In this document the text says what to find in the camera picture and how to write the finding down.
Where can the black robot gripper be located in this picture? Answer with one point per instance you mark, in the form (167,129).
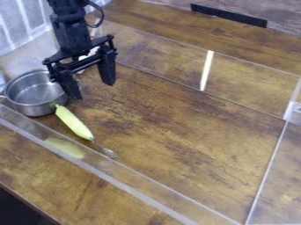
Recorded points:
(75,44)

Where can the green handled metal spoon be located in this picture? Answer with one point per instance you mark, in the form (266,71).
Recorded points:
(73,123)

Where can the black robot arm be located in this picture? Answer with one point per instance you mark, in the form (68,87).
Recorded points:
(65,7)

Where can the white mushroom toy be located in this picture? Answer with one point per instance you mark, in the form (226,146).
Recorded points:
(81,58)

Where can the small steel pot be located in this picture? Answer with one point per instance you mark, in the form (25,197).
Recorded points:
(32,94)

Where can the black strip on table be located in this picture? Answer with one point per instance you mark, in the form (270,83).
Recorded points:
(228,15)

